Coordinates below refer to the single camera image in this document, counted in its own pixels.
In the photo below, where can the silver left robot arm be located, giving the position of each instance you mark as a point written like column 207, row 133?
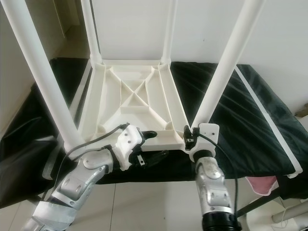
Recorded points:
column 84, row 180

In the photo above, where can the tan crumpled bag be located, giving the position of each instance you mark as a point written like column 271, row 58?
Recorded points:
column 302, row 111

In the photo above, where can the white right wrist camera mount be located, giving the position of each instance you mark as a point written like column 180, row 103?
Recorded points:
column 204, row 138

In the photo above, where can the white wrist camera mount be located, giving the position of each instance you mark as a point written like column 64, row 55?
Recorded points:
column 204, row 138
column 129, row 139

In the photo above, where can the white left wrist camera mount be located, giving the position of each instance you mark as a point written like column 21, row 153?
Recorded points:
column 129, row 139

